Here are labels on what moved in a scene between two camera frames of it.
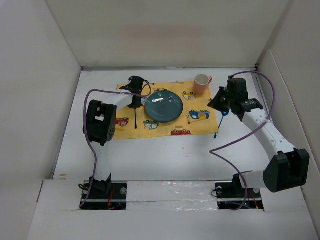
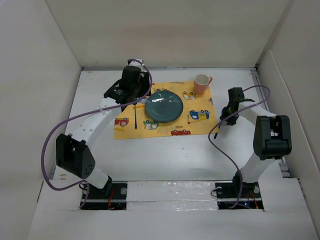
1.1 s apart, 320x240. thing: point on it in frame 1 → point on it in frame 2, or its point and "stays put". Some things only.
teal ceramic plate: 164,106 stays put
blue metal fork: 136,126 stays put
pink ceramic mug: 201,82 stays put
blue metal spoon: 224,113 stays put
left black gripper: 137,105 → 143,80
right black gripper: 215,103 → 232,121
